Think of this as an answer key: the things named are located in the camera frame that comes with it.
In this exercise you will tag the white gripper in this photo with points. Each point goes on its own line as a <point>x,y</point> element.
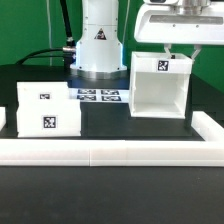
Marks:
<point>196,22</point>

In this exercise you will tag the white drawer cabinet housing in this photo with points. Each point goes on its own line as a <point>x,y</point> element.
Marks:
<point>159,85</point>

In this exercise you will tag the white drawer box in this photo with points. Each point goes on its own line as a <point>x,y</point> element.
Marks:
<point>35,91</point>
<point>48,118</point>

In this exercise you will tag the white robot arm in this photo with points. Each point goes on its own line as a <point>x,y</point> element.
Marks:
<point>99,52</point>

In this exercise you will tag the black base mat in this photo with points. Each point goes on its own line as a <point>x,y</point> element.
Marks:
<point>111,120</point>

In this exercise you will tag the fiducial marker sheet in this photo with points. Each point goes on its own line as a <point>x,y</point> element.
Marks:
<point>99,95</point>

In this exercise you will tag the small white block left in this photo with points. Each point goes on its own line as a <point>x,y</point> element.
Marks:
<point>2,117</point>

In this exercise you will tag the white border rail frame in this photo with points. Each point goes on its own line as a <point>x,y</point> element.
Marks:
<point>209,151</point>

